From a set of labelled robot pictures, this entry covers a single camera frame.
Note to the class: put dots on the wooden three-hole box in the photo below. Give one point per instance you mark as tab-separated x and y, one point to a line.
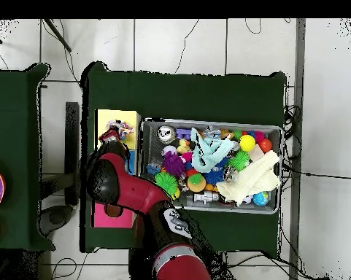
131	115

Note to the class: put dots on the black panel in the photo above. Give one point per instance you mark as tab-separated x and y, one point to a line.
72	131

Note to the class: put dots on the long black rod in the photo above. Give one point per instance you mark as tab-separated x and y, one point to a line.
58	36

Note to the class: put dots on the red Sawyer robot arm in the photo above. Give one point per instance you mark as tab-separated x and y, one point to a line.
140	192

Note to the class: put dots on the mint knitted cloth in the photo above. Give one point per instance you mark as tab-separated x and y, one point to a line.
207	154

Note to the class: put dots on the silver mesh bin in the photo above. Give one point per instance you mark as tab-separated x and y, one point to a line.
153	148

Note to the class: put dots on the green spiky ball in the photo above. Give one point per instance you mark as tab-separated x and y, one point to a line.
165	182

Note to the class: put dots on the yellow plush duck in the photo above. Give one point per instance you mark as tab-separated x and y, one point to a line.
183	145

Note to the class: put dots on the yellow ball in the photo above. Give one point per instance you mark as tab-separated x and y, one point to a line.
247	143

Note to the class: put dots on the cream knitted cloth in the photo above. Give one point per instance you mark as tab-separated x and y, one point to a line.
251	178

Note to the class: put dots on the dark green side-table cloth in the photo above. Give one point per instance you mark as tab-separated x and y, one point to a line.
11	131

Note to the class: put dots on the silver drink can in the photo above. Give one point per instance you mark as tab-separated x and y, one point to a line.
166	134
235	146

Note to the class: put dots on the purple spiky toy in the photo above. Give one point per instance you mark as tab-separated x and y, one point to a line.
173	164

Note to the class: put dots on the large colourful patterned cloth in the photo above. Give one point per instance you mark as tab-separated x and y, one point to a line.
121	128

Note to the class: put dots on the white baseball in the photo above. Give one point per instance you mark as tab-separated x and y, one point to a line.
170	150

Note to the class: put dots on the grey stand base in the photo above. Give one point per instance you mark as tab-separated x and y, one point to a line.
57	217

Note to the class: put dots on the blue globe ball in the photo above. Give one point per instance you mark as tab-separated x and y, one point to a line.
261	198

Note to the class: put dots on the dark green table cloth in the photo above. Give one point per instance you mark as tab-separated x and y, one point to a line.
192	96

